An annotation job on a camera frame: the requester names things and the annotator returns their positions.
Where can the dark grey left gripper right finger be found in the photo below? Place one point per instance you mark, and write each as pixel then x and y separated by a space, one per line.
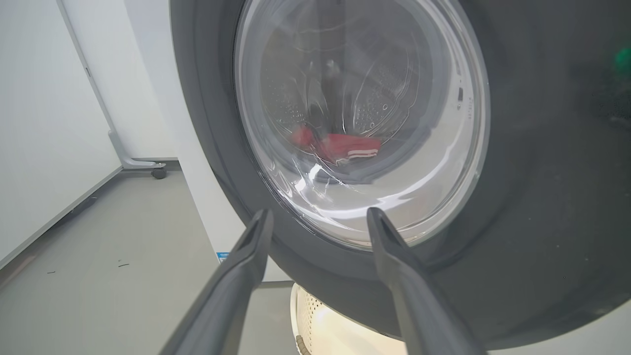
pixel 419 305

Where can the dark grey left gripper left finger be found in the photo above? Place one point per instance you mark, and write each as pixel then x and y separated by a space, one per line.
pixel 222 296

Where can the dark round washing machine door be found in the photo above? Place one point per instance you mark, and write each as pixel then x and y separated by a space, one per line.
pixel 542 197

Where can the red and white garment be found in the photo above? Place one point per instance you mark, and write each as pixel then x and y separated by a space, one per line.
pixel 340 145

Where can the cream perforated laundry basket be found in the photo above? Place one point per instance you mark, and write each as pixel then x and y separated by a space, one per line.
pixel 335 335

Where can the white washing machine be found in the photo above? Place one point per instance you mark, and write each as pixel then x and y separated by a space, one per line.
pixel 207 197

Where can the blue energy label sticker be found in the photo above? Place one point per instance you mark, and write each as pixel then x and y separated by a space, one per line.
pixel 222 257

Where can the grey stand with caster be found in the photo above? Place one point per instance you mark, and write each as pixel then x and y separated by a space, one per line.
pixel 114 140

